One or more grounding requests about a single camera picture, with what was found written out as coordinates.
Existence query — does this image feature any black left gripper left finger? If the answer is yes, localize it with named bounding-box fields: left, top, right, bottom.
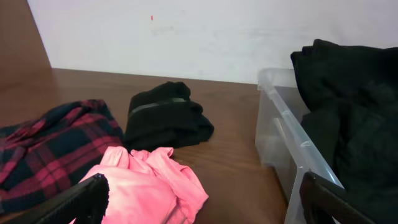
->
left=6, top=173, right=109, bottom=224

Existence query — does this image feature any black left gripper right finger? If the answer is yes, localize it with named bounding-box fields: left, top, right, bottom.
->
left=300, top=171, right=375, bottom=224

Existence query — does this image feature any clear plastic storage bin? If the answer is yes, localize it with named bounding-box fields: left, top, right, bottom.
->
left=255, top=68, right=341, bottom=223

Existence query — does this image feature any large black garment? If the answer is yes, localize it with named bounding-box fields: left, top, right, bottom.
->
left=290, top=39, right=397, bottom=223

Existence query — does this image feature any pink crumpled garment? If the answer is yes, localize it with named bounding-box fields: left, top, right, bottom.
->
left=85, top=146, right=208, bottom=224

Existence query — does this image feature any red navy plaid shirt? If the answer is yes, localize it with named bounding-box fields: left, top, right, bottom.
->
left=1, top=100, right=123, bottom=214

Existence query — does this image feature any black folded garment with band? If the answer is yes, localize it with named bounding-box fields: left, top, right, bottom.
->
left=124, top=82, right=215, bottom=151

